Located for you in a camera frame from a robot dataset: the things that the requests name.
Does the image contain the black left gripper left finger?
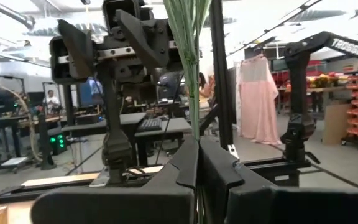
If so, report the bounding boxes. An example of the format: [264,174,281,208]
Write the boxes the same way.
[31,138,200,224]

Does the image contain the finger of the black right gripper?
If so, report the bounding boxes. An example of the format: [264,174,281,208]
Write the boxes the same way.
[57,19,94,80]
[114,9,171,70]

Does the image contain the black office desk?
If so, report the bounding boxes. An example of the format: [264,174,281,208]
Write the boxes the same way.
[60,111,193,167]

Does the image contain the black keyboard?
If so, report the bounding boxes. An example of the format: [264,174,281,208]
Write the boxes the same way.
[137,117,164,133]

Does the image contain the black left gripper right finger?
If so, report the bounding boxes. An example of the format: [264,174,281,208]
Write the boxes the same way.
[201,135,358,224]

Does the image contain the pale pink hanging cloth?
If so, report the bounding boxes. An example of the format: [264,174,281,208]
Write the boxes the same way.
[236,54,282,146]

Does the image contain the beige hose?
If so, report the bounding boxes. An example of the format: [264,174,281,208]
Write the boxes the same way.
[19,89,40,163]

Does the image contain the black aluminium table frame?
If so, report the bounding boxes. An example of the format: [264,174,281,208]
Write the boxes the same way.
[0,0,358,205]

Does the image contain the black computer green lights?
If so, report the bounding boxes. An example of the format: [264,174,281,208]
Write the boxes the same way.
[48,133,68,156]

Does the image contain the pink artificial flower bunch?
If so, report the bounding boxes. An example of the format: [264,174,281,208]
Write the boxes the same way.
[162,0,213,224]

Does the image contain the person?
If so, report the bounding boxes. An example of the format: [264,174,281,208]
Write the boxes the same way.
[44,89,61,114]
[197,72,216,105]

